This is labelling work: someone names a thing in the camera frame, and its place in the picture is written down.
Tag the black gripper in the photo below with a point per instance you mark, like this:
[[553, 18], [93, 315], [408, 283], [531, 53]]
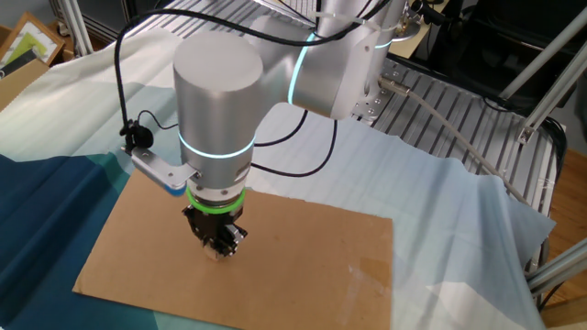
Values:
[[211, 224]]

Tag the small wooden block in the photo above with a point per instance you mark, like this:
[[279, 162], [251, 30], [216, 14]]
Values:
[[214, 256]]

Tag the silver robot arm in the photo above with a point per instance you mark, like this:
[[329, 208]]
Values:
[[215, 91]]

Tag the brown cardboard sheet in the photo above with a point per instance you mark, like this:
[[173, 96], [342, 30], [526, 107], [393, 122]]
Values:
[[298, 284]]

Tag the blue teal white tablecloth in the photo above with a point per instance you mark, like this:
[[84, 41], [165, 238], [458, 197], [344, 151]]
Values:
[[413, 206]]

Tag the dark grey cabinet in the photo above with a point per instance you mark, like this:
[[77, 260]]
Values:
[[110, 16]]

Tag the open cardboard box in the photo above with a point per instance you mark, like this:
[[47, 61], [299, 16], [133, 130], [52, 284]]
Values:
[[18, 82]]

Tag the tan wooden board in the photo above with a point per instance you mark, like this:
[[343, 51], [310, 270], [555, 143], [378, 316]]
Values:
[[424, 43]]

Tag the black bulky equipment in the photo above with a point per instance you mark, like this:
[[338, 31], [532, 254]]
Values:
[[495, 46]]

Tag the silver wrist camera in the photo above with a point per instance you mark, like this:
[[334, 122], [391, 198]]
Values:
[[160, 169]]

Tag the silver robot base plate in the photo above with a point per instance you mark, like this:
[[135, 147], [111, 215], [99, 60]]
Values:
[[371, 107]]

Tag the aluminium frame post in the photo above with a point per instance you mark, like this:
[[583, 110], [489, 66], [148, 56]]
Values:
[[559, 270], [550, 103], [546, 50], [78, 23]]

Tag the wooden picture frame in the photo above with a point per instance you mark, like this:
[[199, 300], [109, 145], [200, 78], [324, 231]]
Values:
[[27, 41]]

